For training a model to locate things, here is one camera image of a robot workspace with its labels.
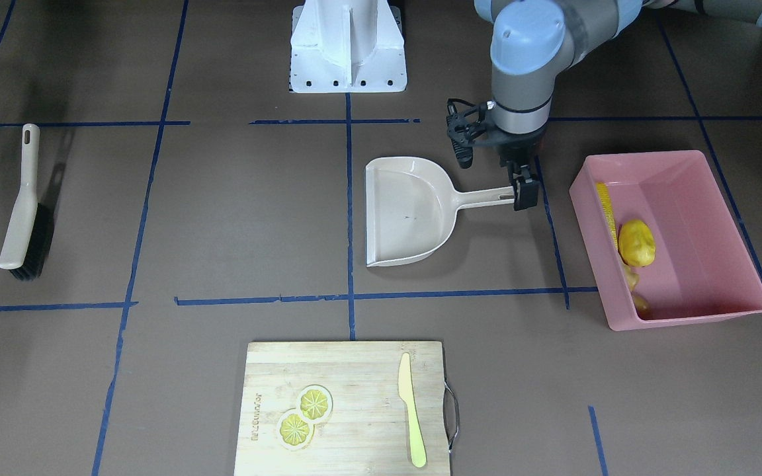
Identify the brown toy ginger root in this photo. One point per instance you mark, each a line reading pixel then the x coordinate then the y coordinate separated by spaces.
pixel 641 305

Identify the beige plastic dustpan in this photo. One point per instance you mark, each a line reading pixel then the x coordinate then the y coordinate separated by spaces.
pixel 412 206

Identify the yellow toy corn cob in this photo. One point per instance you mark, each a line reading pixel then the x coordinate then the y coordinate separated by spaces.
pixel 603 193

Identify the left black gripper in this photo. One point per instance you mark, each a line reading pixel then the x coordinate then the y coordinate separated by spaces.
pixel 517 148

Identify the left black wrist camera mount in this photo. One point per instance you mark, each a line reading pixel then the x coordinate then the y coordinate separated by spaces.
pixel 465 123

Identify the bamboo cutting board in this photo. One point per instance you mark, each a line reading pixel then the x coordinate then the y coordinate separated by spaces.
pixel 366 431

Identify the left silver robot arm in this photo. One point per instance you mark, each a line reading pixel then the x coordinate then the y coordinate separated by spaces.
pixel 533 42

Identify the beige hand brush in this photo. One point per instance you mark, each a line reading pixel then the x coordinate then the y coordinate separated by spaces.
pixel 31 225

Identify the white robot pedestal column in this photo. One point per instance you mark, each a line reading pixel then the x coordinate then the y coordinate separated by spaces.
pixel 347 47

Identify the yellow plastic toy knife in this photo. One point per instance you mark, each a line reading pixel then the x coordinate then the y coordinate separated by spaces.
pixel 415 442

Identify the near lemon slice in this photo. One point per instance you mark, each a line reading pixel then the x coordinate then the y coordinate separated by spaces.
pixel 294 432

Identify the pink plastic bin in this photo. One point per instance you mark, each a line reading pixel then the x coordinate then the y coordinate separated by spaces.
pixel 702 273

